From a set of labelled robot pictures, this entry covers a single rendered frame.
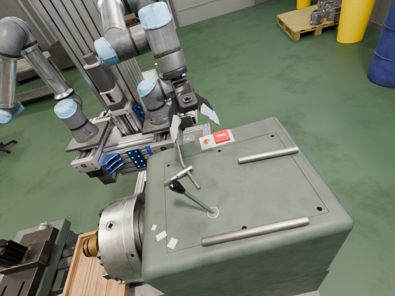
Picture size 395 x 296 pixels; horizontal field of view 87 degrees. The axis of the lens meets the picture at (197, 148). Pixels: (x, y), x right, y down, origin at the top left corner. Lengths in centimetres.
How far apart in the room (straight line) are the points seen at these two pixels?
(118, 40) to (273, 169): 60
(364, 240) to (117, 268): 175
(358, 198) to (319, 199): 159
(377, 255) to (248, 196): 151
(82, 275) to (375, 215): 205
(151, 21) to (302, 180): 59
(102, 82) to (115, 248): 85
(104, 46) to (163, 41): 19
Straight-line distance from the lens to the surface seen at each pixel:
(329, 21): 533
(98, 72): 127
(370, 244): 209
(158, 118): 120
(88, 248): 99
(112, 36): 69
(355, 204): 223
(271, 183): 69
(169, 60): 57
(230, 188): 69
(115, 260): 82
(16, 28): 134
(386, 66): 350
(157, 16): 57
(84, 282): 124
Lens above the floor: 183
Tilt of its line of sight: 43 degrees down
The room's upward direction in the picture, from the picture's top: 20 degrees counter-clockwise
